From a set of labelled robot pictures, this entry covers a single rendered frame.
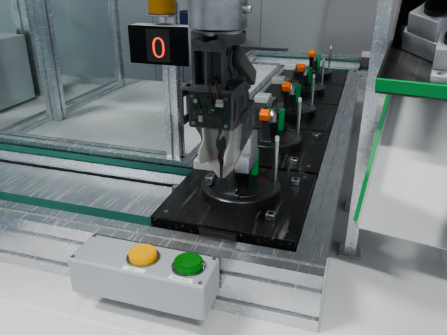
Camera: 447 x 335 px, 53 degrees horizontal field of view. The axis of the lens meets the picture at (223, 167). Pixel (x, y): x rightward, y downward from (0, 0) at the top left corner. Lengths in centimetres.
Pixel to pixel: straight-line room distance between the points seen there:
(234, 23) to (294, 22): 452
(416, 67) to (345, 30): 366
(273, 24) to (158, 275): 470
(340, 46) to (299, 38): 83
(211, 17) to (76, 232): 40
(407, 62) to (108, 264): 50
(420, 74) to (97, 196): 63
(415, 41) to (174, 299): 48
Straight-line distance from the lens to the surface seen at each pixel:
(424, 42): 68
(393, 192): 71
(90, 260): 68
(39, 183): 104
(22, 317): 77
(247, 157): 73
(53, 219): 79
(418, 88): 62
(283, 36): 516
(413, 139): 74
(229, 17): 56
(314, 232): 73
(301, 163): 93
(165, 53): 87
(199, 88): 56
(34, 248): 83
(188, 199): 78
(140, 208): 88
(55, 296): 79
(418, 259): 89
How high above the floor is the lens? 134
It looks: 24 degrees down
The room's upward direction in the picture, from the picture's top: straight up
